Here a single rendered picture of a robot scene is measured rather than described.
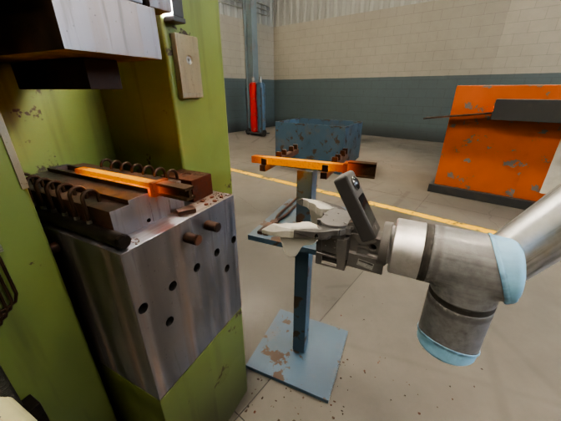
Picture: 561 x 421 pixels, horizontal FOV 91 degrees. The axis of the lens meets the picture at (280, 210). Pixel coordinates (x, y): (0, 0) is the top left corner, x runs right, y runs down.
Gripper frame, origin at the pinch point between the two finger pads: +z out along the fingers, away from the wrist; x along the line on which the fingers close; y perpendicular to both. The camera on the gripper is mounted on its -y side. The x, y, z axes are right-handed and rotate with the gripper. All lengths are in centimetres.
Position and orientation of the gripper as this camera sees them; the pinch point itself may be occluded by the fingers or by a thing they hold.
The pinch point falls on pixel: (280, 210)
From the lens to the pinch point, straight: 52.6
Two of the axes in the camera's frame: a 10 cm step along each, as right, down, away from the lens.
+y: 0.0, 9.2, 4.0
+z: -8.9, -1.8, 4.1
